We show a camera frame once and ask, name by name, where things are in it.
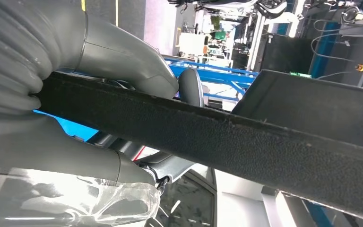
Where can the white board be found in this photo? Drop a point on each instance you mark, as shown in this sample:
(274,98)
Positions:
(192,44)

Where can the white vehicle body red stripe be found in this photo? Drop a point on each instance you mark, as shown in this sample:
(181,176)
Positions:
(241,206)

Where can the clear plastic film wrap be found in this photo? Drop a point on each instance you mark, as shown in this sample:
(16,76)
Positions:
(75,203)

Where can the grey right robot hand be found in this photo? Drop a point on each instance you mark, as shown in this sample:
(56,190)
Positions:
(122,53)

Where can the black flat mat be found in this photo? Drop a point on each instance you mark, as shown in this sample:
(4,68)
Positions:
(286,55)

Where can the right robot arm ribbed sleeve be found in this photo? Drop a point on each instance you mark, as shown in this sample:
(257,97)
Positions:
(12,47)

